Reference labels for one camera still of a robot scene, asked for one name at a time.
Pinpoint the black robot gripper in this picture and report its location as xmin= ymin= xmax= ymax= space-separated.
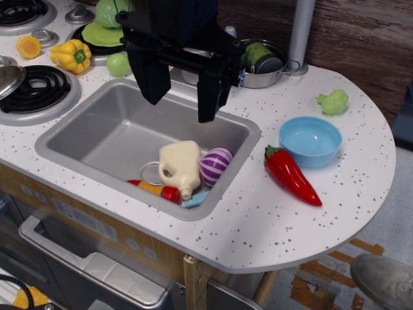
xmin=116 ymin=1 xmax=245 ymax=123

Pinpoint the light blue plastic bowl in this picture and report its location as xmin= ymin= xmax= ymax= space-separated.
xmin=279 ymin=116 xmax=343 ymax=168

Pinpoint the grey toy faucet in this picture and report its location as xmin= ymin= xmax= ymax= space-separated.
xmin=171 ymin=48 xmax=214 ymax=98

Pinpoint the small steel pot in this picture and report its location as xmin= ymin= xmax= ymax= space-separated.
xmin=241 ymin=39 xmax=290 ymax=88

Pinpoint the green toy can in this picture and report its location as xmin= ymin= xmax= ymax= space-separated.
xmin=241 ymin=39 xmax=283 ymax=74

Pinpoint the cream toy milk jug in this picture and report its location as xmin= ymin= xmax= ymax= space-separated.
xmin=158 ymin=140 xmax=201 ymax=200

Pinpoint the purple striped toy onion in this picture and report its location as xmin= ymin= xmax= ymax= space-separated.
xmin=197 ymin=147 xmax=234 ymax=187

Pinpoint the back right stove burner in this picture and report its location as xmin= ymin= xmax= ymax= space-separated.
xmin=66 ymin=25 xmax=127 ymax=67

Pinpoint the stove burner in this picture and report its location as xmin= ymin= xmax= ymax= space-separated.
xmin=1 ymin=65 xmax=81 ymax=127
xmin=1 ymin=0 xmax=57 ymax=37
xmin=66 ymin=25 xmax=127 ymax=67

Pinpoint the grey toy sink basin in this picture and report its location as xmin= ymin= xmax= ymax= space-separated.
xmin=35 ymin=79 xmax=261 ymax=220

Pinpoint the green toy plate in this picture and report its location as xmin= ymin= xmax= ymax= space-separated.
xmin=81 ymin=21 xmax=123 ymax=47

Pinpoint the green toy cabbage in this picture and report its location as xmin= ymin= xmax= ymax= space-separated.
xmin=96 ymin=0 xmax=136 ymax=28

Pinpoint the yellow toy bell pepper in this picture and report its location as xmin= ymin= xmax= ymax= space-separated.
xmin=50 ymin=39 xmax=92 ymax=74

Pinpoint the red orange toy bottle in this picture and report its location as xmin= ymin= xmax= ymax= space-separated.
xmin=128 ymin=180 xmax=181 ymax=204

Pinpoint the light blue toy piece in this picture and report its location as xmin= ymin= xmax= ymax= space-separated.
xmin=181 ymin=191 xmax=210 ymax=209

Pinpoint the grey stove knob upper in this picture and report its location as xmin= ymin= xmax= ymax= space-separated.
xmin=65 ymin=4 xmax=95 ymax=25

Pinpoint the grey stove knob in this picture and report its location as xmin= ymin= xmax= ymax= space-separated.
xmin=65 ymin=4 xmax=95 ymax=25
xmin=31 ymin=28 xmax=59 ymax=48

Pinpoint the red toy chili pepper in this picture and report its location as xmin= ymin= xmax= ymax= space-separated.
xmin=264 ymin=145 xmax=323 ymax=207

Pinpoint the grey vertical pole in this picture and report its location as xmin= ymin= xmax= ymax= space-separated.
xmin=287 ymin=0 xmax=316 ymax=76

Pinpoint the front left stove burner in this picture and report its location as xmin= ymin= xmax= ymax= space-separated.
xmin=1 ymin=65 xmax=81 ymax=127

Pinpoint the grey stove knob lower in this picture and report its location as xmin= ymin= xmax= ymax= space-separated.
xmin=31 ymin=28 xmax=59 ymax=48

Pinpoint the light green toy broccoli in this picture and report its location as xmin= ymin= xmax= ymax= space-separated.
xmin=317 ymin=89 xmax=348 ymax=115

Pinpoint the yellow toy corn slice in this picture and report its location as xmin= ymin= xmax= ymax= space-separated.
xmin=15 ymin=35 xmax=41 ymax=59

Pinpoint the steel pot lid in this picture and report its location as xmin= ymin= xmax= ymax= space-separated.
xmin=0 ymin=65 xmax=26 ymax=99

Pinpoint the back left stove burner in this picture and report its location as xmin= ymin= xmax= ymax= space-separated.
xmin=1 ymin=0 xmax=57 ymax=37

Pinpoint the grey shoe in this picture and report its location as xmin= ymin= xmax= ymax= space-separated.
xmin=350 ymin=254 xmax=412 ymax=309

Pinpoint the silver oven door handle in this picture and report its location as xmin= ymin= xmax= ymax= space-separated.
xmin=19 ymin=216 xmax=174 ymax=309

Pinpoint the yellow toy with black cable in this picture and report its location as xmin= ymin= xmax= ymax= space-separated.
xmin=1 ymin=274 xmax=49 ymax=309

